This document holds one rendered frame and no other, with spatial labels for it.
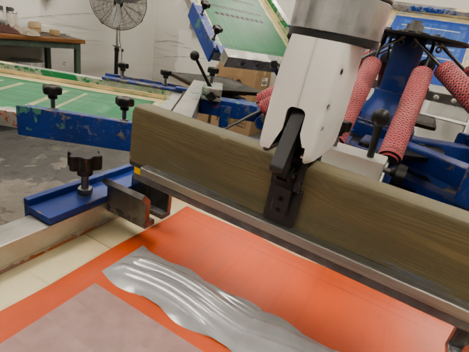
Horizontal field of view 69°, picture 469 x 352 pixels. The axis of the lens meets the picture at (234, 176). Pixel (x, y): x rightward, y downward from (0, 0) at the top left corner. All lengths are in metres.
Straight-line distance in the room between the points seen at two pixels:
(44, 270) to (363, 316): 0.38
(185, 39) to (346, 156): 5.01
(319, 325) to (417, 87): 0.66
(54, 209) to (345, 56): 0.37
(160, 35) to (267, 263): 5.48
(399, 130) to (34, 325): 0.74
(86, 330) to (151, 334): 0.06
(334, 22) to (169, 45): 5.47
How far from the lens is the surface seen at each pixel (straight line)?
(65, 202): 0.49
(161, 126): 0.40
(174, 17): 5.70
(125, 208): 0.49
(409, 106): 0.89
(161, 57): 5.84
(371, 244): 0.33
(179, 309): 0.39
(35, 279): 0.45
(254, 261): 0.49
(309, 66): 0.28
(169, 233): 0.51
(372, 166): 0.63
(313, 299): 0.46
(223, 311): 0.40
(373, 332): 0.45
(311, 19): 0.29
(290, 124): 0.28
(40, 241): 0.47
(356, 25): 0.29
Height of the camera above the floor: 1.24
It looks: 23 degrees down
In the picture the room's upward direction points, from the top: 10 degrees clockwise
